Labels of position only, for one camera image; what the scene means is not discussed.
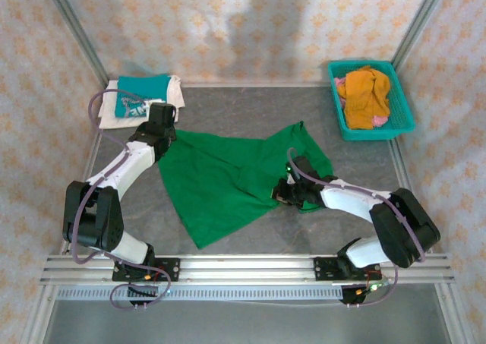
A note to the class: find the green t-shirt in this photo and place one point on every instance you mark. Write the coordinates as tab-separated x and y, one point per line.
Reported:
212	177

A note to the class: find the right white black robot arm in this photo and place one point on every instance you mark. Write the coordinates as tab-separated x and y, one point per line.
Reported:
341	197

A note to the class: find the folded white t-shirt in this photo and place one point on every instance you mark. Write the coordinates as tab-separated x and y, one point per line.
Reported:
114	122

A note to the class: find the folded teal printed t-shirt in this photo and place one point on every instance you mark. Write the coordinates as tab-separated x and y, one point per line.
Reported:
140	87

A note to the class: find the pink garment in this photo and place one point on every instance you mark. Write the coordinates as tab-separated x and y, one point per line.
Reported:
379	120

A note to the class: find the orange t-shirt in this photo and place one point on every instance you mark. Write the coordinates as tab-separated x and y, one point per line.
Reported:
360	101

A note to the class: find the small green circuit board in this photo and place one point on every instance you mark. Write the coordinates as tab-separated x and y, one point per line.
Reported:
379	284

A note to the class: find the teal plastic basket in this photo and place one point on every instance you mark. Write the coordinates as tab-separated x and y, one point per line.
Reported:
399	105

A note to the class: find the long aluminium mounting rail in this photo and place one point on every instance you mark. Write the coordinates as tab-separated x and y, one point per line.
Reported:
247	270

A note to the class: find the right arm's black base plate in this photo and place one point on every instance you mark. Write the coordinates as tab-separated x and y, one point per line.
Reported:
322	270

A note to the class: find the aluminium table edge rail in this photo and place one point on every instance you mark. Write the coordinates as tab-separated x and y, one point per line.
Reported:
247	84

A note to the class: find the left arm's black base plate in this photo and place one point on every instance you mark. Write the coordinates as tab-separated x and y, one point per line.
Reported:
172	270

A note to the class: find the aluminium frame post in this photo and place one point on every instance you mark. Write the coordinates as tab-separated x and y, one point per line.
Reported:
417	25
76	32

